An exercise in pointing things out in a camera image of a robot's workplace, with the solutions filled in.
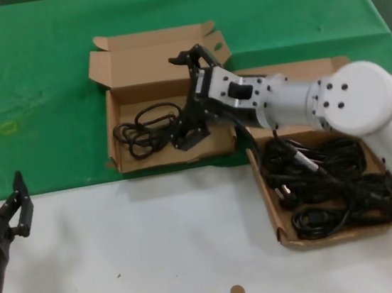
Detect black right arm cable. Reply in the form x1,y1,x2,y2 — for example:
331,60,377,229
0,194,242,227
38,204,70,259
229,95,392,255

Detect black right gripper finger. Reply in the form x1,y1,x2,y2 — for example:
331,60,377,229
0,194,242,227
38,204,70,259
166,40,228,82
167,107,215,154

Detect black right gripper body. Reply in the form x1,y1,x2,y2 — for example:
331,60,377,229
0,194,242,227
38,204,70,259
181,58,273,139

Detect cardboard box, round flap hole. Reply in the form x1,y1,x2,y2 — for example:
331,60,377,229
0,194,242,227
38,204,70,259
220,50,392,258

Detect cardboard box, oval flap hole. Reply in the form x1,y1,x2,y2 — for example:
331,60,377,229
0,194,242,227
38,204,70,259
82,18,244,177

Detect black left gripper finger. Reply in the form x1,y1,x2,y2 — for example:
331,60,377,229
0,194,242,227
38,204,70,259
0,169,38,242

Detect black cable with socket connector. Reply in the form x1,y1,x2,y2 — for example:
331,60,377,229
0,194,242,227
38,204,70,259
290,204,354,242

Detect black cable with pronged plug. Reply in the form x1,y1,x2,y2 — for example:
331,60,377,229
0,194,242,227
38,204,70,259
264,168,336,213

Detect green tablecloth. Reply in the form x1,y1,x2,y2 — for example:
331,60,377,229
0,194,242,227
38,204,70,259
0,0,392,202

